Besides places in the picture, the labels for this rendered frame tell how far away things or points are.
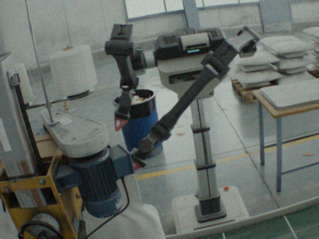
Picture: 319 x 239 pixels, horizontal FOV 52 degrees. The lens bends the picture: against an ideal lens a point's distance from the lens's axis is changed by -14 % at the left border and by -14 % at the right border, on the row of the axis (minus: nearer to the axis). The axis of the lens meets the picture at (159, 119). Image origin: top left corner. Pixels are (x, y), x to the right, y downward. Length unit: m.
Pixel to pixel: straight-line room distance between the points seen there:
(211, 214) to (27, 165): 1.61
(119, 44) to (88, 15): 8.25
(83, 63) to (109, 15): 8.27
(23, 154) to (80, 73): 0.35
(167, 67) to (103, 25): 7.74
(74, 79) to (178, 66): 0.75
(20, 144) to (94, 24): 8.50
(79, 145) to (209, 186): 1.38
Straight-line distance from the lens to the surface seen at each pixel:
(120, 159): 1.31
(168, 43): 1.87
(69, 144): 1.21
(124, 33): 1.39
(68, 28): 9.71
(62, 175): 1.29
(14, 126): 1.19
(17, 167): 1.25
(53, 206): 1.30
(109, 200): 1.33
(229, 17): 9.86
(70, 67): 1.28
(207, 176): 2.39
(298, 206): 2.39
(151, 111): 3.87
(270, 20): 10.18
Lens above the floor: 1.88
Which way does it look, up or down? 22 degrees down
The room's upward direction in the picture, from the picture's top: 11 degrees counter-clockwise
